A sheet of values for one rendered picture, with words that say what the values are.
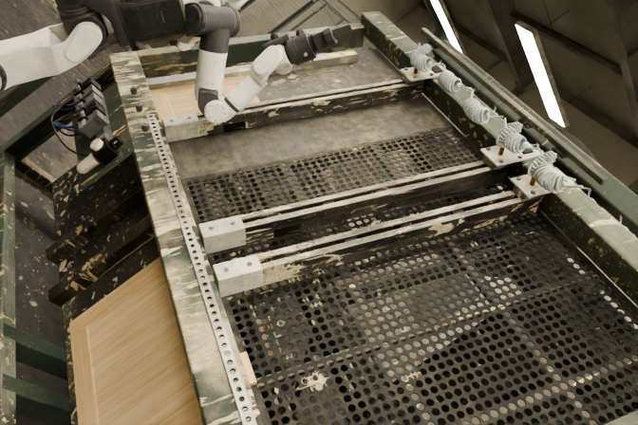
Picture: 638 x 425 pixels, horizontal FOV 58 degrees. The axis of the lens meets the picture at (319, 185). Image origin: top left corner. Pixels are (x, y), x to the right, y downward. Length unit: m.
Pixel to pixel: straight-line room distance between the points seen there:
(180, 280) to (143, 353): 0.39
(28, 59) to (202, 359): 1.13
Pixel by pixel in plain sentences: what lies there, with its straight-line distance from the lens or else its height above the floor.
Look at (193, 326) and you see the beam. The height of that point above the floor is 0.83.
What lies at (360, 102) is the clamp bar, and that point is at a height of 1.56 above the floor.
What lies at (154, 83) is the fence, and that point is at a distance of 2.50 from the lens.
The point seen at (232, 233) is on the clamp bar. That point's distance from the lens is 1.72.
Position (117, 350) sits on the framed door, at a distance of 2.04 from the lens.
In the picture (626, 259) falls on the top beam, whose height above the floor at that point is 1.86.
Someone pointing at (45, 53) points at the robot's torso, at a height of 0.82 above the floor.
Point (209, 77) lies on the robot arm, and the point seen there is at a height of 1.19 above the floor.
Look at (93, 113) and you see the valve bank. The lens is 2.24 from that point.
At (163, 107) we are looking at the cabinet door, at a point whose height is 0.92.
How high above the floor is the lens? 1.41
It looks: 5 degrees down
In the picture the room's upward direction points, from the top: 54 degrees clockwise
